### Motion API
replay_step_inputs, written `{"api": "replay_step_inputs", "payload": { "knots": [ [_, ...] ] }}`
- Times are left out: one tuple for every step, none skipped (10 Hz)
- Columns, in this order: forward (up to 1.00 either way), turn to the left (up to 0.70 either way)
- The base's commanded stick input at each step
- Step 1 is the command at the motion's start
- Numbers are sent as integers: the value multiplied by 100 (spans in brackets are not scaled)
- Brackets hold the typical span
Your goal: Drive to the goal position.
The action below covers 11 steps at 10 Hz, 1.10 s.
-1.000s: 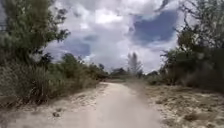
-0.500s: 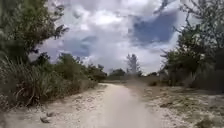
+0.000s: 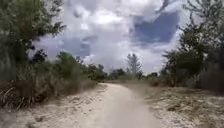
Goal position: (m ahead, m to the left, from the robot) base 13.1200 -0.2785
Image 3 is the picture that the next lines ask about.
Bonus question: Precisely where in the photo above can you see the tall thin tree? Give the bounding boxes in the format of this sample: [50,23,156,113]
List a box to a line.
[125,52,144,78]

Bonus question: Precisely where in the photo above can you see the pale sandy dirt path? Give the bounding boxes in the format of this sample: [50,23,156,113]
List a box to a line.
[6,82,168,128]

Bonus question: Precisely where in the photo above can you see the dry sandy grass verge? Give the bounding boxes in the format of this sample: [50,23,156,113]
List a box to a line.
[0,83,109,128]

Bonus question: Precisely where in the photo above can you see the dense green bushes and trees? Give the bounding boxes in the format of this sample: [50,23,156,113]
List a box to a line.
[0,0,109,111]

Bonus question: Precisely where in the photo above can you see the green trees and shrubs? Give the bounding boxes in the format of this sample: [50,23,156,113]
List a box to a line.
[146,0,224,94]

